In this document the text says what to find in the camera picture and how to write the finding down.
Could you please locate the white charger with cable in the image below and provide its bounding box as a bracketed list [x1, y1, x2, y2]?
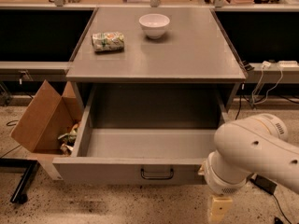
[250, 61, 283, 107]

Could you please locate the black drawer handle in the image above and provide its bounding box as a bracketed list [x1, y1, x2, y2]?
[140, 169, 174, 181]

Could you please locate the grey top drawer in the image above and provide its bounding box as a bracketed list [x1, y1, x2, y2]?
[53, 84, 227, 185]

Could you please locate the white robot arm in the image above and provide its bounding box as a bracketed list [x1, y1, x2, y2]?
[203, 113, 299, 196]

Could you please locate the grey cabinet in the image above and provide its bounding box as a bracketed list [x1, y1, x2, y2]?
[65, 6, 247, 114]

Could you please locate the brown cardboard box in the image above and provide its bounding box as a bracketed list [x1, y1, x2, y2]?
[10, 79, 84, 181]

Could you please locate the black power adapter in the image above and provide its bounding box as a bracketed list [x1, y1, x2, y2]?
[250, 175, 277, 195]

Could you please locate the black hanging cable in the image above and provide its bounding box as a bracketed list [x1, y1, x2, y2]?
[235, 83, 245, 121]

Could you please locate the white ceramic bowl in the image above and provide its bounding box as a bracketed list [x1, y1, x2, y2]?
[139, 14, 170, 39]

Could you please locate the black floor stand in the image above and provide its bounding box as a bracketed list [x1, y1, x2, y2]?
[0, 158, 37, 204]

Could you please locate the crushed green drink can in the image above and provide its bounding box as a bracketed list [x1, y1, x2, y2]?
[92, 32, 124, 52]

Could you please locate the crumpled trash in box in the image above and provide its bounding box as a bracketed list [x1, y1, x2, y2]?
[58, 123, 79, 156]

